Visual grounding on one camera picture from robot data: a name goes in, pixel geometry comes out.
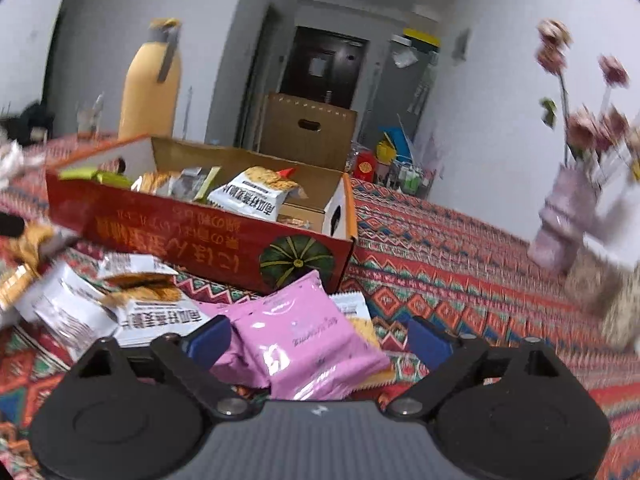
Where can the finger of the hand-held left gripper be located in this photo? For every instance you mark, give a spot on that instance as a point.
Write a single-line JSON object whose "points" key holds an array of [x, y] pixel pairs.
{"points": [[11, 225]]}

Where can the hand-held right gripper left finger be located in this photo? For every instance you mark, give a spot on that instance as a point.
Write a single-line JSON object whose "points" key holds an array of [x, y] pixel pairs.
{"points": [[210, 340]]}

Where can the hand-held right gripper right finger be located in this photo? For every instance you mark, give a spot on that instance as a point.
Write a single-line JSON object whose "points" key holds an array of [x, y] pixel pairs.
{"points": [[427, 342]]}

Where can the pink snack packet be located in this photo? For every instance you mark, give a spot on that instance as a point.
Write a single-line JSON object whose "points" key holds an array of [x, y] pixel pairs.
{"points": [[235, 367], [305, 340]]}

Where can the orange pumpkin print cardboard box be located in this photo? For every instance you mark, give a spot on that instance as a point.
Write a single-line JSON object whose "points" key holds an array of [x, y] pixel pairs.
{"points": [[200, 245]]}

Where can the silver white snack packet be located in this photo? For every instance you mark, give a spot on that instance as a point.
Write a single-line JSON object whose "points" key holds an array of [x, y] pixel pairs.
{"points": [[65, 305]]}

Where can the yellow-green snack packet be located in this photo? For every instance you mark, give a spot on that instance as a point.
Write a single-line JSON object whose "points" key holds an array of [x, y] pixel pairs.
{"points": [[97, 176]]}

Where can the orange cracker packet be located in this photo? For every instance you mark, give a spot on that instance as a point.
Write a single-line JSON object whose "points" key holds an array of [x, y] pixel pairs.
{"points": [[155, 182]]}

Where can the gold white oat crisp packet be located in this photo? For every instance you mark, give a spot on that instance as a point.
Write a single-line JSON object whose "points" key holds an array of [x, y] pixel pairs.
{"points": [[160, 310], [132, 265], [255, 192]]}

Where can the dark packet pale green edge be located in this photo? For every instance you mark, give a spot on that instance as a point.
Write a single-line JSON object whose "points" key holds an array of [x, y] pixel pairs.
{"points": [[192, 185]]}

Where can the white cloth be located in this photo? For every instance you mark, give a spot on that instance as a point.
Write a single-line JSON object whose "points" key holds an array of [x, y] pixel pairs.
{"points": [[17, 155]]}

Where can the white gold cracker packet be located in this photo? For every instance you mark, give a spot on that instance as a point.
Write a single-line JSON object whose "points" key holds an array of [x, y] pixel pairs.
{"points": [[357, 310]]}

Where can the glass cup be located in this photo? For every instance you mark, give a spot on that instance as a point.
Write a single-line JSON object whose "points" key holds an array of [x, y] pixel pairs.
{"points": [[90, 120]]}

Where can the clear seed container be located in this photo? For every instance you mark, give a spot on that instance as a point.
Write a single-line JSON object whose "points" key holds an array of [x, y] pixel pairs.
{"points": [[597, 280]]}

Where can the pink textured vase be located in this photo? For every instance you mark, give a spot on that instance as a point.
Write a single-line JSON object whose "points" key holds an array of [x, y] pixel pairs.
{"points": [[562, 220]]}

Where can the red gift box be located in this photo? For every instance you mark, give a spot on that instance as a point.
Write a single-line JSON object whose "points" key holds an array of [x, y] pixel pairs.
{"points": [[366, 166]]}

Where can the yellow thermos jug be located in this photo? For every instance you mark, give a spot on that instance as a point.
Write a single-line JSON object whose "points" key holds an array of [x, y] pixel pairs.
{"points": [[147, 95]]}

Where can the yellow bag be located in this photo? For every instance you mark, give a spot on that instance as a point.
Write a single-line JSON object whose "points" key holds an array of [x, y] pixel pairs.
{"points": [[386, 152]]}

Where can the floral ceramic vase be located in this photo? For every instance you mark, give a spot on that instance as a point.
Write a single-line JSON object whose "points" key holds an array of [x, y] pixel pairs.
{"points": [[622, 315]]}

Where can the tall brown cardboard box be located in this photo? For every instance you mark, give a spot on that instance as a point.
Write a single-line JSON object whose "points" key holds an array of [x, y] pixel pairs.
{"points": [[305, 135]]}

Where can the white umbrella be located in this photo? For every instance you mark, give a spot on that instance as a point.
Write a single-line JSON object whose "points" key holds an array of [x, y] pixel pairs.
{"points": [[422, 95]]}

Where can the grey refrigerator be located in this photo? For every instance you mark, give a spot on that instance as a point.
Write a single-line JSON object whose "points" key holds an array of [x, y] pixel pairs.
{"points": [[407, 95]]}

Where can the dried pink roses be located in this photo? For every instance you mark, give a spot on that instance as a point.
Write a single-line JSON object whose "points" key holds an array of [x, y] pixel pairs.
{"points": [[595, 125]]}

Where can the paper note on refrigerator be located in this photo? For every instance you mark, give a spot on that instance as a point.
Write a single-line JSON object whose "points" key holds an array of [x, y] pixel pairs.
{"points": [[404, 57]]}

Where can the dark entrance door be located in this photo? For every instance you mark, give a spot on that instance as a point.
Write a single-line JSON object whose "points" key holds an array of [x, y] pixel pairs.
{"points": [[322, 67]]}

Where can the yellow box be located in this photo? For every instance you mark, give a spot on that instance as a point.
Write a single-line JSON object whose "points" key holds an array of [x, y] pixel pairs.
{"points": [[422, 37]]}

